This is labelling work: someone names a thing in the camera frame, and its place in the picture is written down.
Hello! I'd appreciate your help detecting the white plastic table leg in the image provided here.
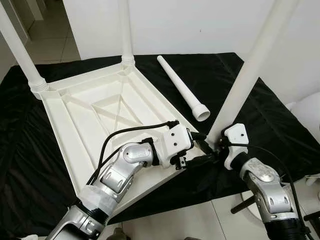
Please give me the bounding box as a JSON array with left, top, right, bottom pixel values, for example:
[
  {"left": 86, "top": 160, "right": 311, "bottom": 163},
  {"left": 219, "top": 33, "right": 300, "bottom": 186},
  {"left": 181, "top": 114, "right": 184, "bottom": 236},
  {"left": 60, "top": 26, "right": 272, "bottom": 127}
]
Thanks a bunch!
[
  {"left": 0, "top": 5, "right": 50, "bottom": 101},
  {"left": 156, "top": 55, "right": 212, "bottom": 122},
  {"left": 206, "top": 0, "right": 301, "bottom": 146},
  {"left": 117, "top": 0, "right": 136, "bottom": 68}
]

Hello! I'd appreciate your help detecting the white plastic children table top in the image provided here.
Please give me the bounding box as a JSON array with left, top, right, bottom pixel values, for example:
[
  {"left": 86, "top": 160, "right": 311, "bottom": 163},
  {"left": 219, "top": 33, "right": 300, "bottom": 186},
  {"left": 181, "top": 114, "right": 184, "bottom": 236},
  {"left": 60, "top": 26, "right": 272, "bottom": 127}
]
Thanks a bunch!
[{"left": 35, "top": 62, "right": 216, "bottom": 216}]

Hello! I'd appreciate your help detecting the black metal worktable leg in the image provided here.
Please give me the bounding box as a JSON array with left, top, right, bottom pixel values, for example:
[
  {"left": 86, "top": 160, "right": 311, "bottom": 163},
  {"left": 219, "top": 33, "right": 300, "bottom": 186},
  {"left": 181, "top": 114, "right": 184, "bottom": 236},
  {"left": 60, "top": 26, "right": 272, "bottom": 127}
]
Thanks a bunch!
[{"left": 230, "top": 195, "right": 258, "bottom": 215}]

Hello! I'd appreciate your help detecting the black tablecloth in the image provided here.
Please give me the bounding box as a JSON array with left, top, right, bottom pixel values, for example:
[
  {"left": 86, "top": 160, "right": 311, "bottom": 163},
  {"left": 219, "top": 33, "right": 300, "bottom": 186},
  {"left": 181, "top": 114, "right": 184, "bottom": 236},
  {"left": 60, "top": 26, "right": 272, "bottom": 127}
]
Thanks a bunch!
[{"left": 0, "top": 52, "right": 320, "bottom": 238}]

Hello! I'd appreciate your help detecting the grey left robot foot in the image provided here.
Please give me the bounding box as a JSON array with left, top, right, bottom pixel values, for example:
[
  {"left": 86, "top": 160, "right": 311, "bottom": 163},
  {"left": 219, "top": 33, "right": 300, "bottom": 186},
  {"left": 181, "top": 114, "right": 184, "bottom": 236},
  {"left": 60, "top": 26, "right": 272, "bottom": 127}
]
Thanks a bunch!
[{"left": 106, "top": 228, "right": 126, "bottom": 240}]

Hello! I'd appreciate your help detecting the black floor object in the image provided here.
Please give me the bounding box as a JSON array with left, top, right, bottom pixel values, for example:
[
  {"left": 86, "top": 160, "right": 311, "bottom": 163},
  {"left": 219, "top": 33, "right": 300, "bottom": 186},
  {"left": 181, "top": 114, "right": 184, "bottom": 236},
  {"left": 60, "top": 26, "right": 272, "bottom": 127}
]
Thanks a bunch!
[{"left": 302, "top": 212, "right": 320, "bottom": 237}]

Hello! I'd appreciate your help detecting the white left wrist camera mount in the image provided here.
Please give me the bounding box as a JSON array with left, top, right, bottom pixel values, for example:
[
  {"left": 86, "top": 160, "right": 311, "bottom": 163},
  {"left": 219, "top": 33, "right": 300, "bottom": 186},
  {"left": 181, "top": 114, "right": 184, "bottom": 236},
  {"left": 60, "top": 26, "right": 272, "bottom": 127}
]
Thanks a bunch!
[{"left": 157, "top": 125, "right": 193, "bottom": 168}]

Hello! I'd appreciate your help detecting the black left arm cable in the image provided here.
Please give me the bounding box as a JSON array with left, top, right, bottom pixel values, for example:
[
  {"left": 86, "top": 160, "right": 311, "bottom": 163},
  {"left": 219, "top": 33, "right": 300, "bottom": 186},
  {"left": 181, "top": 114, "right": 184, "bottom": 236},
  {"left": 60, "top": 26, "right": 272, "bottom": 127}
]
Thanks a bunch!
[{"left": 87, "top": 120, "right": 180, "bottom": 186}]

